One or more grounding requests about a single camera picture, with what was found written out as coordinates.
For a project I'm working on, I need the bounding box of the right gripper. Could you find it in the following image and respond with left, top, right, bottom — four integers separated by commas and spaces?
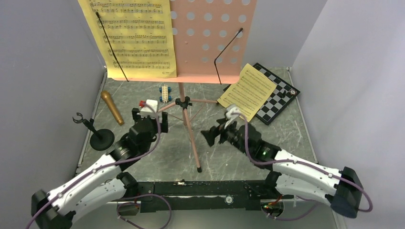
201, 117, 251, 156

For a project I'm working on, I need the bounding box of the yellow sheet music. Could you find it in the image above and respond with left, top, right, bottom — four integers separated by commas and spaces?
78, 0, 177, 81
217, 63, 276, 121

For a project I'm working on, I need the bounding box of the gold microphone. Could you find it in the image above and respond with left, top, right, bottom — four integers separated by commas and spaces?
100, 90, 125, 125

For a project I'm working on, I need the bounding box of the black microphone stand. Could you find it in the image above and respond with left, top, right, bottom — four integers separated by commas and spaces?
72, 112, 115, 151

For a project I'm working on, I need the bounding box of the pink music stand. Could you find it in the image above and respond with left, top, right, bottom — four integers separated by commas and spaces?
107, 0, 257, 173

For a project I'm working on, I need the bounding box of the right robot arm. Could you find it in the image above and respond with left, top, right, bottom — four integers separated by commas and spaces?
201, 118, 363, 219

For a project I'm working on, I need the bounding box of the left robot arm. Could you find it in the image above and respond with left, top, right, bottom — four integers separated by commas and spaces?
27, 108, 168, 229

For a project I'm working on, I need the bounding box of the beige blue toy car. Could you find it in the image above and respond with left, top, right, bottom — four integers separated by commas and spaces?
159, 84, 172, 103

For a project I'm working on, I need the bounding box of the black white chessboard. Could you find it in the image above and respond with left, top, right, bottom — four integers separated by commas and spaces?
224, 63, 300, 125

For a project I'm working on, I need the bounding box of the round chess token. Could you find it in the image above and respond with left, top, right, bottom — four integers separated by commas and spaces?
289, 89, 297, 96

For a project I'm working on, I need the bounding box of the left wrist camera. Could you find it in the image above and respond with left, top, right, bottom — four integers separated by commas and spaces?
139, 99, 159, 118

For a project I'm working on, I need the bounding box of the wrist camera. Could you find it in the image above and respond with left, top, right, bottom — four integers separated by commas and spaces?
224, 104, 242, 128
139, 99, 159, 118

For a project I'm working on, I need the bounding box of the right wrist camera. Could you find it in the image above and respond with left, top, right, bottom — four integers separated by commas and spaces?
224, 104, 242, 128

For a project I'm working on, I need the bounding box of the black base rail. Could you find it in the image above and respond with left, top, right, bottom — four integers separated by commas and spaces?
119, 180, 292, 213

